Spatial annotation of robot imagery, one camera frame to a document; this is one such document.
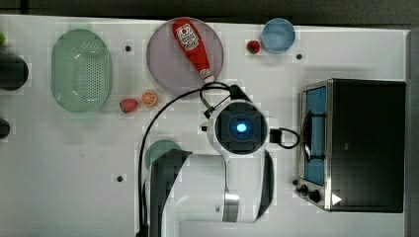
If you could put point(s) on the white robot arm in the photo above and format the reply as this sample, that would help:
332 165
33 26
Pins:
234 184

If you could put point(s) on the silver toaster oven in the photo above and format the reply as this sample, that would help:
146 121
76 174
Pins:
352 145

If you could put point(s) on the green mug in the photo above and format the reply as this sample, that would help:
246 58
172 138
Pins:
158 148

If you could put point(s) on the orange slice toy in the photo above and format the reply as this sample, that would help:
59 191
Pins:
149 98

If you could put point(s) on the grey round plate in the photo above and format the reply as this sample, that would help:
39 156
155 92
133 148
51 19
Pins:
170 67

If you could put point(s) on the small red strawberry toy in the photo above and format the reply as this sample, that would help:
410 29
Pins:
253 46

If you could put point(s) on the red ketchup bottle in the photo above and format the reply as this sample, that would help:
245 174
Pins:
190 41

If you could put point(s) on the blue cup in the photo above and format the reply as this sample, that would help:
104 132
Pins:
278 35

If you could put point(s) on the green oval colander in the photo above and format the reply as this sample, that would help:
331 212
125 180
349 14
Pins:
81 71

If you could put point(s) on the large black pot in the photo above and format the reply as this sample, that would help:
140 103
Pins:
14 72

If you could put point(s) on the small black pot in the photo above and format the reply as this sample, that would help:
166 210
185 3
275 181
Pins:
4 128

